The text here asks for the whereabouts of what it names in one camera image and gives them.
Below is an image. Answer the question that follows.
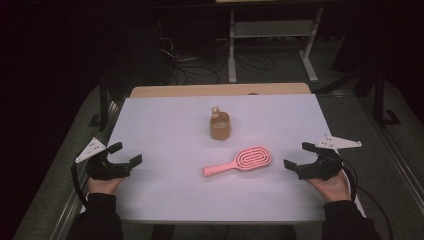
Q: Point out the right hand-held gripper black cable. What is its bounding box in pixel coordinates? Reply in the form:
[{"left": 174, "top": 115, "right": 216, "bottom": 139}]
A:
[{"left": 341, "top": 159, "right": 395, "bottom": 240}]

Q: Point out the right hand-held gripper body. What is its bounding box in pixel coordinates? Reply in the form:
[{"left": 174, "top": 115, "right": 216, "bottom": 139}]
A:
[{"left": 294, "top": 134, "right": 363, "bottom": 181}]

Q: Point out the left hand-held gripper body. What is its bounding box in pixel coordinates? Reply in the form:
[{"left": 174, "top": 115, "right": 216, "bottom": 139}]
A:
[{"left": 74, "top": 136, "right": 133, "bottom": 182}]

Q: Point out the wooden table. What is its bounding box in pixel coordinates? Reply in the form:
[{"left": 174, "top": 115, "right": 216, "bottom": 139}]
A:
[{"left": 129, "top": 82, "right": 312, "bottom": 99}]

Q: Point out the left hand-held gripper black cable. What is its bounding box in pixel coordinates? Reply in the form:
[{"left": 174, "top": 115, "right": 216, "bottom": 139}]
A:
[{"left": 70, "top": 161, "right": 90, "bottom": 208}]

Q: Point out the hand-held gripper black cable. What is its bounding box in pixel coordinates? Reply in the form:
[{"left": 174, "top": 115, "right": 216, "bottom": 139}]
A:
[
  {"left": 70, "top": 161, "right": 90, "bottom": 208},
  {"left": 341, "top": 159, "right": 395, "bottom": 240}
]

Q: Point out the white paper sheet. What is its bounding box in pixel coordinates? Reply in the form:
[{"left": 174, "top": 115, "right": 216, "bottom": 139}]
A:
[{"left": 80, "top": 94, "right": 367, "bottom": 224}]

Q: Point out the person's left hand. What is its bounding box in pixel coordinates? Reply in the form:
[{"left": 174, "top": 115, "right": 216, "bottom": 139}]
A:
[{"left": 87, "top": 176, "right": 126, "bottom": 196}]

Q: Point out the tangle of black floor cables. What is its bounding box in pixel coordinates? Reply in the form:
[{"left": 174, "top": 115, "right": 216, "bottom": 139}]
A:
[{"left": 159, "top": 34, "right": 296, "bottom": 85}]

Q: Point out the aluminium frame rail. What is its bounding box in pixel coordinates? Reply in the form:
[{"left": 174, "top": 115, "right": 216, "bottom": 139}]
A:
[
  {"left": 358, "top": 98, "right": 424, "bottom": 214},
  {"left": 49, "top": 99, "right": 122, "bottom": 240}
]

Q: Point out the pink hairbrush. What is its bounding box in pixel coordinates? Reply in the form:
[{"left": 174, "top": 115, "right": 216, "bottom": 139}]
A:
[{"left": 202, "top": 145, "right": 273, "bottom": 178}]

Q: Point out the person's right hand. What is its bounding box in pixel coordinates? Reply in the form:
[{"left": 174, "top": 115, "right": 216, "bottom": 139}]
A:
[{"left": 306, "top": 169, "right": 353, "bottom": 204}]

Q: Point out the white metal stand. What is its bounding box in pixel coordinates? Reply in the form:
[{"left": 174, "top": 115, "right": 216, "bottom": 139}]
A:
[{"left": 227, "top": 6, "right": 325, "bottom": 84}]

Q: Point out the black stand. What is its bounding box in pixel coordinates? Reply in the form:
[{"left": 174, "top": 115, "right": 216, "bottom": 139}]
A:
[
  {"left": 87, "top": 74, "right": 117, "bottom": 132},
  {"left": 372, "top": 64, "right": 402, "bottom": 127}
]

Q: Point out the brown cup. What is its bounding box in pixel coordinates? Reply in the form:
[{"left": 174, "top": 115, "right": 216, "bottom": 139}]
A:
[{"left": 209, "top": 105, "right": 232, "bottom": 142}]

